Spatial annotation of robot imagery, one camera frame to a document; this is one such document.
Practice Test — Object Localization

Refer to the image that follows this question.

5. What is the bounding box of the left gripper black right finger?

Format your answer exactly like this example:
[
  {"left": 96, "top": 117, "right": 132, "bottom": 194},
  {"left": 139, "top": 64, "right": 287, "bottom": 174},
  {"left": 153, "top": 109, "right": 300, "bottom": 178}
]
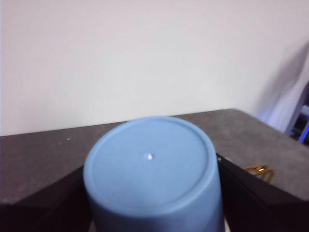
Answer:
[{"left": 216, "top": 152, "right": 309, "bottom": 232}]

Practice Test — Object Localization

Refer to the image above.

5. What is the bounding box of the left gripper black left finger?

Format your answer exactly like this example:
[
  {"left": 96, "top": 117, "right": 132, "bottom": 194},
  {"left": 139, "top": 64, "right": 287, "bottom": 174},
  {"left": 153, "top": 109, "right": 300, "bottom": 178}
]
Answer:
[{"left": 0, "top": 166, "right": 95, "bottom": 232}]

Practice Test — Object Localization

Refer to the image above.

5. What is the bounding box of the blue ribbed plastic cup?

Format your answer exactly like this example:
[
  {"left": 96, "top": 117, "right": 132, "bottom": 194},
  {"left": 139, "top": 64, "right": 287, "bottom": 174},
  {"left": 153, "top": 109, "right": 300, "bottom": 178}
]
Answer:
[{"left": 83, "top": 116, "right": 226, "bottom": 232}]

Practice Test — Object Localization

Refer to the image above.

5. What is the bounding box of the gold wire cup rack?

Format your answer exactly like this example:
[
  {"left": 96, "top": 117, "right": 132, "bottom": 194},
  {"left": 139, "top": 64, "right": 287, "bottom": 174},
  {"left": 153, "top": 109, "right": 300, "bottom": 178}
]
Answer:
[{"left": 242, "top": 165, "right": 275, "bottom": 184}]

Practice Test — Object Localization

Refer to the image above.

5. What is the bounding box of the grey metal frame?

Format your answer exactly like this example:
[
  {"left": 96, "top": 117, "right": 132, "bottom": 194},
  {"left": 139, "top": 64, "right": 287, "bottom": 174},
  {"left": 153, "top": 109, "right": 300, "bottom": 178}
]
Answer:
[{"left": 284, "top": 79, "right": 309, "bottom": 145}]

